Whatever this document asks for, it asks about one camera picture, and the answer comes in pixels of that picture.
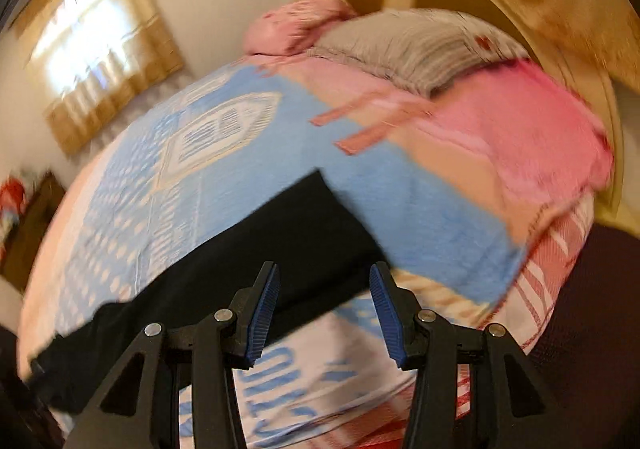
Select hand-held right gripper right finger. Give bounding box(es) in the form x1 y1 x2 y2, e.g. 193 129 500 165
369 261 581 449

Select black pants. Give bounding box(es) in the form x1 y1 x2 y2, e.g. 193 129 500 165
27 169 393 415

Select red striped bed sheet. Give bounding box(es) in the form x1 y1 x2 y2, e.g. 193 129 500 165
390 194 596 449

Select dark cloth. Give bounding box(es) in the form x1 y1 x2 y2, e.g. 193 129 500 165
530 224 640 449

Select blue and pink printed blanket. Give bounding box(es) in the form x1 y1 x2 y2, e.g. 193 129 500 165
17 56 616 449

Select pink folded quilt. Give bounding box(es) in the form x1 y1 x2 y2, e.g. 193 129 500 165
242 0 358 57

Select red gift bag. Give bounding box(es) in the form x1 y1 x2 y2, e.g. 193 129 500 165
0 179 26 240

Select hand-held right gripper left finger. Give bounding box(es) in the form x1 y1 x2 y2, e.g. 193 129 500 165
62 261 281 449

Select striped pillow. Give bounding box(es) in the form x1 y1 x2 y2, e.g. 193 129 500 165
305 9 531 97

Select brown wooden desk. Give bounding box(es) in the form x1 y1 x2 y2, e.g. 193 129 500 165
0 171 68 292

